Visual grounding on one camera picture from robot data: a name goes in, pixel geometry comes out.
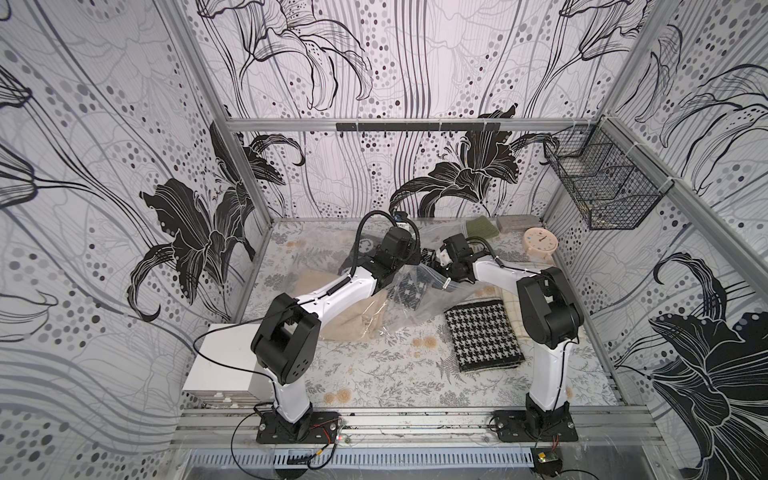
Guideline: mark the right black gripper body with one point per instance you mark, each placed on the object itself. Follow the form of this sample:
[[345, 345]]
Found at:
[[435, 261]]

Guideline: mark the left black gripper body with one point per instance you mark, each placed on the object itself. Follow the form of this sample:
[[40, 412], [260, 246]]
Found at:
[[414, 263]]

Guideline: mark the green scarf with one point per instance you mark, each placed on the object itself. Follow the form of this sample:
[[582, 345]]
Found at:
[[482, 227]]

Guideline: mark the black patterned cloth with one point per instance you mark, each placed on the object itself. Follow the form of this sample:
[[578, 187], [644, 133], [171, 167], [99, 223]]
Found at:
[[412, 284]]

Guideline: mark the clear plastic vacuum bag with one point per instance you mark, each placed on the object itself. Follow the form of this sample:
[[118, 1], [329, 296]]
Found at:
[[304, 256]]

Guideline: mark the cream checked scarf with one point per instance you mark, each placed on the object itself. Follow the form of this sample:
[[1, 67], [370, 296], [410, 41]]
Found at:
[[514, 313]]

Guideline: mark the beige fluffy cloth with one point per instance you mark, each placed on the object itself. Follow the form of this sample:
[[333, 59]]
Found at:
[[359, 322]]

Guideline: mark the black white houndstooth scarf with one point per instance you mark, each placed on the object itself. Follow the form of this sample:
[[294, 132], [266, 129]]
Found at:
[[482, 336]]

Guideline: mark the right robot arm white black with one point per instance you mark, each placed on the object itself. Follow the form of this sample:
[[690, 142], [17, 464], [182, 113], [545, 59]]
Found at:
[[550, 314]]

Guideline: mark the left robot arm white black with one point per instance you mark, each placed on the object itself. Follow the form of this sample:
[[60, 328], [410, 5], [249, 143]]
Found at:
[[286, 341]]

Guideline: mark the pink round clock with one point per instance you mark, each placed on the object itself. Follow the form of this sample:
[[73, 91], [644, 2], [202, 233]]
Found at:
[[540, 243]]

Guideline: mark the white box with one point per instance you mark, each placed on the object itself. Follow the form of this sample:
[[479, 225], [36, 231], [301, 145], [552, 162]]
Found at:
[[218, 386]]

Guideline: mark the small green circuit board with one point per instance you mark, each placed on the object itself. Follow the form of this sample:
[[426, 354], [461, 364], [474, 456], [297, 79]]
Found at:
[[546, 463]]

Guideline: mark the black wall bar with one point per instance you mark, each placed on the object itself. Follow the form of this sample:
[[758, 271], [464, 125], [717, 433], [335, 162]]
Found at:
[[402, 126]]

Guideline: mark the black wire basket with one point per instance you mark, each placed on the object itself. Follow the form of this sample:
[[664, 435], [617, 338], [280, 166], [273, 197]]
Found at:
[[603, 177]]

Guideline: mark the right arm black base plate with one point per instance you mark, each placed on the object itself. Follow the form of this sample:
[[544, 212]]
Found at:
[[514, 426]]

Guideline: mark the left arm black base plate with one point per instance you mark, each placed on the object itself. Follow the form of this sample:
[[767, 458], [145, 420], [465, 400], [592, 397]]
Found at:
[[313, 428]]

